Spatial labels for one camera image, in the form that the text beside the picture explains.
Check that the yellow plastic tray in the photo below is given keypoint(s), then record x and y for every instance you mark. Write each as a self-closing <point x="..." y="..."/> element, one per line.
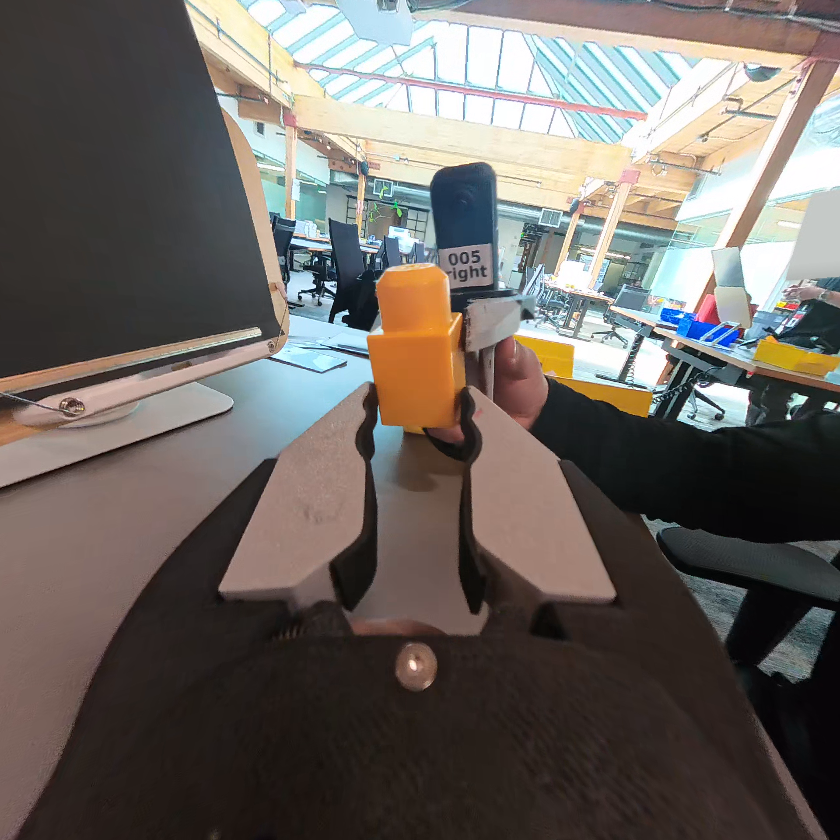
<point x="794" y="358"/>

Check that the person's right hand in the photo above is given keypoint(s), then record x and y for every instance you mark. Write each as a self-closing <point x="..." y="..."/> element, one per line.
<point x="522" y="387"/>

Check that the black board on white stand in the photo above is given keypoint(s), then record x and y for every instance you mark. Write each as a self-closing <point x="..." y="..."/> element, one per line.
<point x="118" y="184"/>

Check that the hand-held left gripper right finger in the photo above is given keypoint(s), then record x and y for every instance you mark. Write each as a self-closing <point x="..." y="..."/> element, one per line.
<point x="531" y="518"/>

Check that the grey panel on stand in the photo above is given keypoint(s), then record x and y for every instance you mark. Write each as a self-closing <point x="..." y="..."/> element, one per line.
<point x="730" y="275"/>

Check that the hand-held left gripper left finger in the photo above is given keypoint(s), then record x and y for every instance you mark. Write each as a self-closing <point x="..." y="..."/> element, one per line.
<point x="302" y="518"/>

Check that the wooden post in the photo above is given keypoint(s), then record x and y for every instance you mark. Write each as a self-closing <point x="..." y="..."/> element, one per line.
<point x="768" y="164"/>

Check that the black office chair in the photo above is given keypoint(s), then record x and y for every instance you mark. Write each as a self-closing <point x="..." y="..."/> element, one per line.
<point x="344" y="262"/>

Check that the clear plastic sheet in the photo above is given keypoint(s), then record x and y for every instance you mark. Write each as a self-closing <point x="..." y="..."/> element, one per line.
<point x="308" y="358"/>

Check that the black mesh chair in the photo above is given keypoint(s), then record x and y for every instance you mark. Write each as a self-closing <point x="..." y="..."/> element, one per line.
<point x="754" y="564"/>

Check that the yellow toy building block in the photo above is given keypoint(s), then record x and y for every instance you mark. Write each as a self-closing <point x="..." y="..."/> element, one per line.
<point x="413" y="361"/>

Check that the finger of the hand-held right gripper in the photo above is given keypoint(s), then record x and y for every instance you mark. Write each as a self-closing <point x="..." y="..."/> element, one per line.
<point x="489" y="371"/>
<point x="492" y="321"/>

